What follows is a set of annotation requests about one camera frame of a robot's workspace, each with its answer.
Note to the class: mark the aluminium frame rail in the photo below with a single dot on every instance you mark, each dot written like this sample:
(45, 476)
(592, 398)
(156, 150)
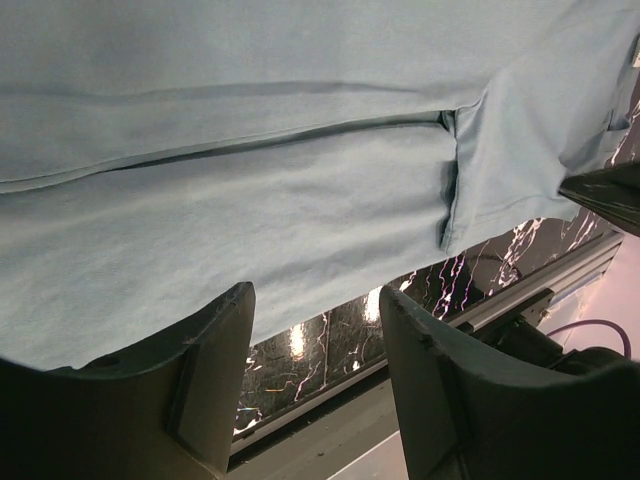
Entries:
(562, 275)

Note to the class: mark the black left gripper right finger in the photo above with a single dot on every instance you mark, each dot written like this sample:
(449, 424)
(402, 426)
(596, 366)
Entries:
(468, 411)

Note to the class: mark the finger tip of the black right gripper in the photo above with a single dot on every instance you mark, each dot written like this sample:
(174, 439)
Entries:
(612, 193)

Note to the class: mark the grey blue t shirt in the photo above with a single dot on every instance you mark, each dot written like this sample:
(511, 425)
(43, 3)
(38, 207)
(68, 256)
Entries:
(155, 153)

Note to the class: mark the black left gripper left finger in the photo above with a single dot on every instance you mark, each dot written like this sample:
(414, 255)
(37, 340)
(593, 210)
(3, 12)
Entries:
(161, 408)

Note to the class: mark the right arm base joint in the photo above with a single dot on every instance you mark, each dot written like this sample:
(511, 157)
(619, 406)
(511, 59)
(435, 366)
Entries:
(516, 337)

